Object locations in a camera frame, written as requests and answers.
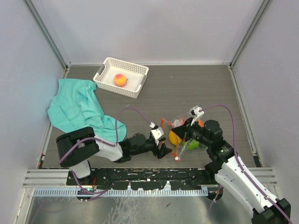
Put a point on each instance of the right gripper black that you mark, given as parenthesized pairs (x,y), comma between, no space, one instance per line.
(184,131)

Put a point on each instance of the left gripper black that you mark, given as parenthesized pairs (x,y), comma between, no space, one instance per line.
(162,151)

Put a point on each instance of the yellow fake lemon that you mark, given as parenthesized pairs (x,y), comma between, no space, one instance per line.
(174,139)

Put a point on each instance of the clear zip bag orange seal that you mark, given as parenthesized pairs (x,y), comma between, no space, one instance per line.
(181,145)

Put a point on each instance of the fake peach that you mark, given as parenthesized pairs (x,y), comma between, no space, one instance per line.
(120,80)

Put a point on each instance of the red fake apple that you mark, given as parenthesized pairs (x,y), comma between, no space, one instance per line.
(178,122)

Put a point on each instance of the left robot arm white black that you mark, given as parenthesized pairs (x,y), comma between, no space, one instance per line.
(75,148)

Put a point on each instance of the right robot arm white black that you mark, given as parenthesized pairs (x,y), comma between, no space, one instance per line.
(228,170)

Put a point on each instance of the green fake fruit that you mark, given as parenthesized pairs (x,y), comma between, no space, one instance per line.
(192,144)

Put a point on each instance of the orange fake orange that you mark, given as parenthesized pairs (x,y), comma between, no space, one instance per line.
(200,123)

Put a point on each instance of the white perforated plastic basket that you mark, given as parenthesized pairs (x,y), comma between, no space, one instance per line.
(135,75)

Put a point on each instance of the teal cloth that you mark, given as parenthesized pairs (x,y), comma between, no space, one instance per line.
(76,106)

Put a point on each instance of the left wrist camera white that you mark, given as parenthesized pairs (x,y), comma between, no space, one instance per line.
(157,133)

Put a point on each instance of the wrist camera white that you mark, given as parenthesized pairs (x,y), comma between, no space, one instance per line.
(157,133)
(197,113)

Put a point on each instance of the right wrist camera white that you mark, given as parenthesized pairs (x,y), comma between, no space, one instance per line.
(197,113)

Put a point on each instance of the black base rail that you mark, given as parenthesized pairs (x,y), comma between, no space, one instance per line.
(148,178)

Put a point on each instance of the grey slotted cable duct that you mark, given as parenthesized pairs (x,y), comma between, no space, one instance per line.
(72,192)

